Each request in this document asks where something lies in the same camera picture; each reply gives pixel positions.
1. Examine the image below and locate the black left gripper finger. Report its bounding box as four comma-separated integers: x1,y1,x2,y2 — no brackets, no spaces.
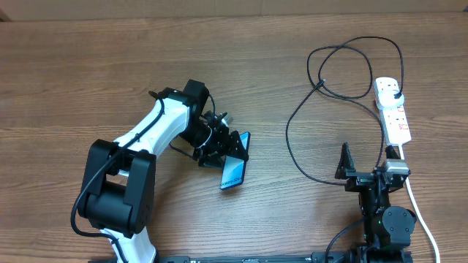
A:
198,153,225,169
228,131,249,161

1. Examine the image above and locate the blue Galaxy smartphone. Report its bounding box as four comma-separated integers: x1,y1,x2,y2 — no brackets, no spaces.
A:
220,154,247,190

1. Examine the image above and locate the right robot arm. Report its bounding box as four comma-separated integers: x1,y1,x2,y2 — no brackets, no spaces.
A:
335,143,417,262

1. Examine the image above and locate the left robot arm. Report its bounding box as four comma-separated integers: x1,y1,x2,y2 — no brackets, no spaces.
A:
70,80,251,262

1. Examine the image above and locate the white charger plug adapter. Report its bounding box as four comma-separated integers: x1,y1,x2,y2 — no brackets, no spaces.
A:
376,91,404,110

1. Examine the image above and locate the white power strip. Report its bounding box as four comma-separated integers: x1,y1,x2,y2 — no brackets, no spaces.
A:
373,77,412,146

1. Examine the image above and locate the white power strip cord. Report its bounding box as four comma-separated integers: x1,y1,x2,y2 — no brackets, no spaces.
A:
397,144,442,263

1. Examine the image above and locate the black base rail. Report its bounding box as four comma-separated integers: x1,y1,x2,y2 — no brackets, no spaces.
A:
87,251,414,263

